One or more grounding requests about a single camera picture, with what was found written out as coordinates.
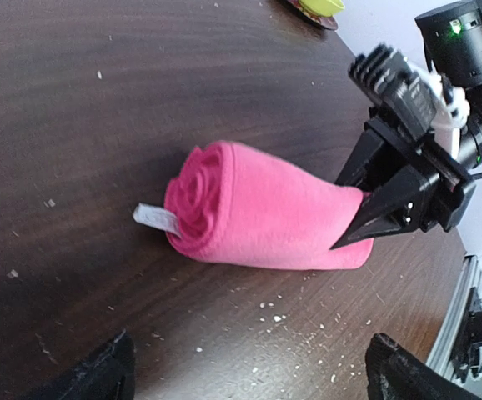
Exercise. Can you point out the pink towel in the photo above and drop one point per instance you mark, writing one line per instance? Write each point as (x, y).
(233, 204)

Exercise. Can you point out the dark red plate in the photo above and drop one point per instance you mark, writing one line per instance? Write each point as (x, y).
(327, 23)

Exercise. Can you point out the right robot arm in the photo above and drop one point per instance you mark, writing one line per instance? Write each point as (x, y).
(452, 37)

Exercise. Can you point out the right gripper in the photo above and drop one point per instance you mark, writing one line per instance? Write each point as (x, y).
(409, 188)

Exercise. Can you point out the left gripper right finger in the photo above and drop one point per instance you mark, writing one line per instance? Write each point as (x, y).
(395, 373)

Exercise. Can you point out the lime green bowl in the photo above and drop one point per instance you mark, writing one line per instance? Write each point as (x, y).
(324, 8)

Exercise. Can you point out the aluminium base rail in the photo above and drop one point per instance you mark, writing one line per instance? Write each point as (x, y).
(467, 297)

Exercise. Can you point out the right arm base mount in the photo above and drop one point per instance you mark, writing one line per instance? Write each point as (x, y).
(466, 353)

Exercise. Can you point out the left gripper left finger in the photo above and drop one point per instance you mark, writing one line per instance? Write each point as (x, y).
(106, 373)

